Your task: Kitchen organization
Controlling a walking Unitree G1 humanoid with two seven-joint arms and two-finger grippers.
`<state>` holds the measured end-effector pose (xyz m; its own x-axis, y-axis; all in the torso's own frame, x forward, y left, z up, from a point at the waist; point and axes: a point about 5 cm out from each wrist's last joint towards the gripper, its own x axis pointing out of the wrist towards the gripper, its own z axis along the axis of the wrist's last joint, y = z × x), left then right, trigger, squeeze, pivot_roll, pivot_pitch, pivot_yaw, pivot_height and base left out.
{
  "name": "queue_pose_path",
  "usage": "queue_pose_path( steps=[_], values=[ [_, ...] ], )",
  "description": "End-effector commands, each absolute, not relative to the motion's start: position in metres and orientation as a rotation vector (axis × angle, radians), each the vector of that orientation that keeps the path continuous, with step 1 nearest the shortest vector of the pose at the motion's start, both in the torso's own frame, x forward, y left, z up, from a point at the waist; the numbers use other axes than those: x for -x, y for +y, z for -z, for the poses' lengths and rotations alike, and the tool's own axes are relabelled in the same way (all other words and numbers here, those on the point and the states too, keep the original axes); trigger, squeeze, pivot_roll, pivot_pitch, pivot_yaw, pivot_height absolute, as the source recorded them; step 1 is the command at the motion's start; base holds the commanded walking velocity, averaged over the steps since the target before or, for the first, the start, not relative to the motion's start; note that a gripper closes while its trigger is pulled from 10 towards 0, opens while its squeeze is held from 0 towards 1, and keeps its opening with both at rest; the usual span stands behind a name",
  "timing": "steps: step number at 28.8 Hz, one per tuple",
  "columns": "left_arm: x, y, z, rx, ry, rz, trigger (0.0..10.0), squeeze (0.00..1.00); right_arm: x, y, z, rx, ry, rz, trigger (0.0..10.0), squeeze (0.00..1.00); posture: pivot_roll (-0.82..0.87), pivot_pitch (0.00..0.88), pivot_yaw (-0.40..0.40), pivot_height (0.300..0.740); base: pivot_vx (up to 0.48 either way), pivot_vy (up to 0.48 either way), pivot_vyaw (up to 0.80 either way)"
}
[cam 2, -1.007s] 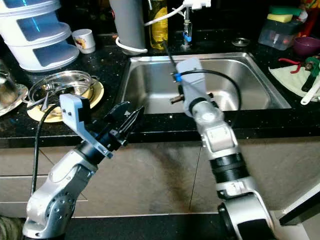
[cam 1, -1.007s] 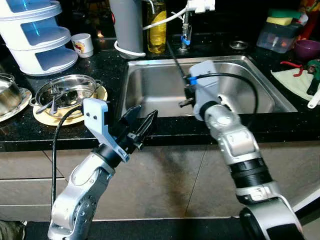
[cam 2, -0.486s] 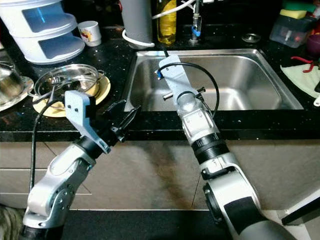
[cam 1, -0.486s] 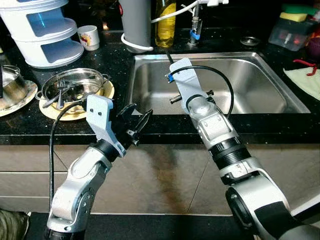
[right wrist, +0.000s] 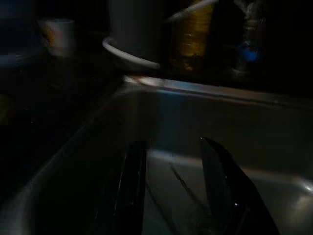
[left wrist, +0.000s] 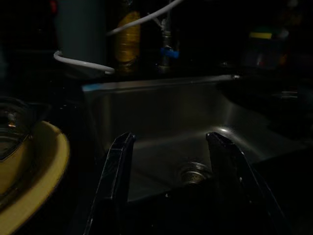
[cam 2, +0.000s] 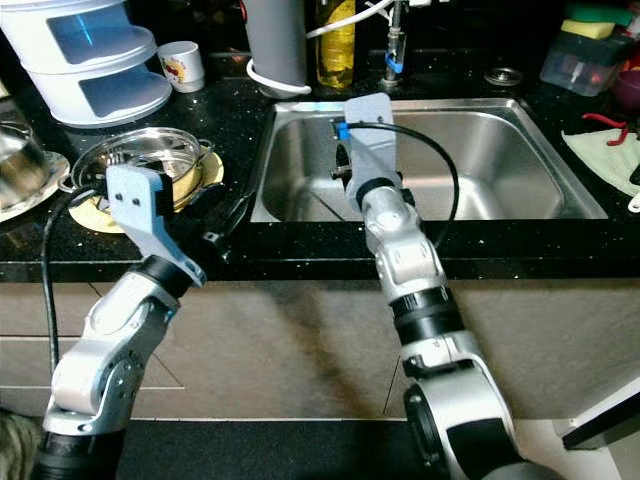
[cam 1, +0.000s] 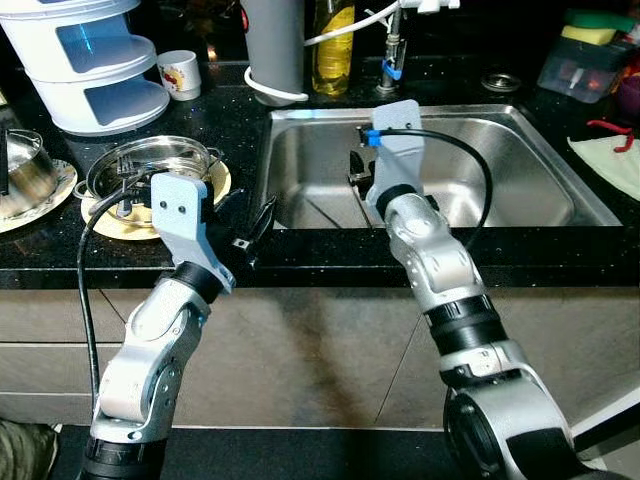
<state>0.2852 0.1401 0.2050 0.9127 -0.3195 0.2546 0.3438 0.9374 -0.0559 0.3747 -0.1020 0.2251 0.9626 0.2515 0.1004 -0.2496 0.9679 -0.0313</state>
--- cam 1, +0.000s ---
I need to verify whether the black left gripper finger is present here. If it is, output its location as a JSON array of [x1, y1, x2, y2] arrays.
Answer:
[[249, 194, 280, 247]]

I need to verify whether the grey cabinet front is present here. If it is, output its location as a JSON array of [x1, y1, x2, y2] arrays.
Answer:
[[0, 286, 640, 431]]

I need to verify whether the yellow plate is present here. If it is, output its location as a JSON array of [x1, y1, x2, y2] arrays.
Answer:
[[79, 158, 234, 241]]

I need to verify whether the steel pot with glass lid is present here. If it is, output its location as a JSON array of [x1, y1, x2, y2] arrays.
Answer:
[[74, 135, 223, 204]]

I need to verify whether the yellow oil bottle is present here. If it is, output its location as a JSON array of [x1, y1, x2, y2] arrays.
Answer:
[[311, 0, 357, 97]]

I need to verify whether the metal sink faucet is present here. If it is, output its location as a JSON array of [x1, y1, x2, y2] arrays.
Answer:
[[378, 0, 413, 83]]

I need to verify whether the white printed mug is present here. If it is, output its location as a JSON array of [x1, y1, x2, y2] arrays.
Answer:
[[157, 50, 202, 102]]

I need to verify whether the round metal sink plug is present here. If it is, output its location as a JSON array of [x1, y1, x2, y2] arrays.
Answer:
[[481, 72, 522, 94]]

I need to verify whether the stainless steel sink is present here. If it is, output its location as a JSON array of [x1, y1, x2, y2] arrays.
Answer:
[[254, 104, 623, 232]]

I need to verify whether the cream plate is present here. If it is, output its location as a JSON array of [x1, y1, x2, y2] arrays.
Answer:
[[0, 158, 80, 235]]

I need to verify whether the steel bowl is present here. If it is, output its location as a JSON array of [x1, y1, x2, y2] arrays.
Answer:
[[0, 128, 61, 219]]

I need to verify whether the white stacked plastic container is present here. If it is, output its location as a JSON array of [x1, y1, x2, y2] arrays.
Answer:
[[0, 0, 171, 137]]

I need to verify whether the clear plastic sponge box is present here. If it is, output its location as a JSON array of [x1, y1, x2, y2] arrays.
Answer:
[[536, 30, 637, 104]]

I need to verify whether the pale green cloth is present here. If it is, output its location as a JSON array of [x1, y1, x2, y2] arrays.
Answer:
[[568, 133, 640, 202]]

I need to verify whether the purple bowl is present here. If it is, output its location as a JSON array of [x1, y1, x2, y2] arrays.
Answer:
[[613, 74, 640, 118]]

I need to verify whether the yellow sponge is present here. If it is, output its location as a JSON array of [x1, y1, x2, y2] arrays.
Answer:
[[560, 25, 618, 47]]

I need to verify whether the green sponge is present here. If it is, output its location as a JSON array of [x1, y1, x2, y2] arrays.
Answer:
[[565, 8, 638, 33]]

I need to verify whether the olive green foot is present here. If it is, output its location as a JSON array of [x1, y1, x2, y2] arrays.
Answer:
[[0, 418, 62, 480]]

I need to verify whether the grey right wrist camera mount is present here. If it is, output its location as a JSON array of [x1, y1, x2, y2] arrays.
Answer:
[[364, 99, 428, 217]]

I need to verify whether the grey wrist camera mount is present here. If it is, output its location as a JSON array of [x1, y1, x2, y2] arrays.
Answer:
[[150, 171, 237, 297], [364, 99, 428, 217]]

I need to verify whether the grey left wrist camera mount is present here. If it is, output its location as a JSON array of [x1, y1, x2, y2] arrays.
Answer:
[[150, 171, 237, 297]]

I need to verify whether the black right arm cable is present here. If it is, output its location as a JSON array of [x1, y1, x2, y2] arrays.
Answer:
[[366, 126, 494, 253]]

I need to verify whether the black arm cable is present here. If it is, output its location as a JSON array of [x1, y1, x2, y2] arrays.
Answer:
[[366, 126, 494, 253], [76, 168, 166, 406]]

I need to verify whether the white hose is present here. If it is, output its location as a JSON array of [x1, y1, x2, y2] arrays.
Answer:
[[303, 0, 403, 48]]

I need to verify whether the grey cylinder with white ring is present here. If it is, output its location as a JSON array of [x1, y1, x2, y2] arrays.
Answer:
[[239, 0, 309, 107]]

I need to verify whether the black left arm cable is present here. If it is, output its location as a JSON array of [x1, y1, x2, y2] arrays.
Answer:
[[76, 168, 166, 406]]

